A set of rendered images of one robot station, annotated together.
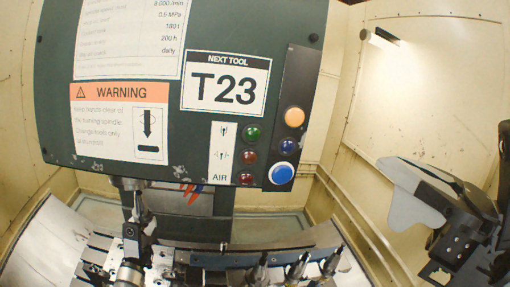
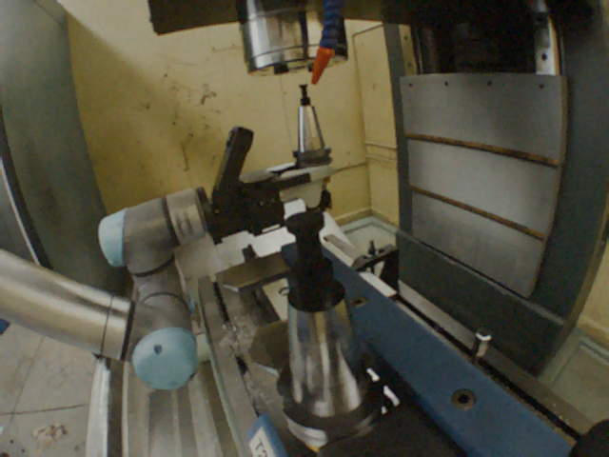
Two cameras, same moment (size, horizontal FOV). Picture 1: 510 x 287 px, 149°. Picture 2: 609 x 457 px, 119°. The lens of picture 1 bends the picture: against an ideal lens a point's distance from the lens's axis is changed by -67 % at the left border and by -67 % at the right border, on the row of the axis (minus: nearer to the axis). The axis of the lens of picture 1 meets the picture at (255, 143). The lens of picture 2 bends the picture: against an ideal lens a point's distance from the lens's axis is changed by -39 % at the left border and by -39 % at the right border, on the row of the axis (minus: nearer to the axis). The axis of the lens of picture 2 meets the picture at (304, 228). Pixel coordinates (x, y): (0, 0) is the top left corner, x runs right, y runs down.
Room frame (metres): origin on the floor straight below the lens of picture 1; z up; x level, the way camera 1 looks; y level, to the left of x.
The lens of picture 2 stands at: (0.30, -0.16, 1.37)
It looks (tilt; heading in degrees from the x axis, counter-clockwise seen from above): 25 degrees down; 82
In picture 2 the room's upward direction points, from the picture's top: 9 degrees counter-clockwise
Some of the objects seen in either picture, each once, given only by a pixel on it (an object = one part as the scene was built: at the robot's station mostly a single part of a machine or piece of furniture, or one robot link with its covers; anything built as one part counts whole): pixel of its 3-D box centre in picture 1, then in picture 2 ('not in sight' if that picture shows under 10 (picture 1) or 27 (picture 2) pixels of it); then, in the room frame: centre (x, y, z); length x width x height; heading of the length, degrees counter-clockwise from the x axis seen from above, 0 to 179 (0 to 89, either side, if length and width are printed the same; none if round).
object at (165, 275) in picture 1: (179, 279); not in sight; (0.38, 0.20, 0.97); 0.13 x 0.03 x 0.15; 103
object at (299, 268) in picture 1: (300, 265); not in sight; (0.33, -0.17, 1.26); 0.04 x 0.04 x 0.07
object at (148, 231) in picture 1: (153, 231); (311, 188); (0.37, 0.25, 1.24); 0.09 x 0.03 x 0.06; 1
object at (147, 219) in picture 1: (142, 214); (312, 155); (0.39, 0.29, 1.28); 0.06 x 0.06 x 0.03
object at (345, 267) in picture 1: (342, 264); not in sight; (0.37, -0.33, 1.21); 0.07 x 0.05 x 0.01; 13
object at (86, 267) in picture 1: (98, 274); (255, 267); (0.24, 0.52, 0.97); 0.13 x 0.03 x 0.15; 103
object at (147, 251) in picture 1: (136, 257); (241, 204); (0.27, 0.26, 1.24); 0.12 x 0.08 x 0.09; 14
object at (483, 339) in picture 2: (223, 251); (476, 355); (0.58, 0.06, 0.96); 0.03 x 0.03 x 0.13
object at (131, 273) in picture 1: (131, 279); (188, 216); (0.19, 0.24, 1.24); 0.08 x 0.05 x 0.08; 104
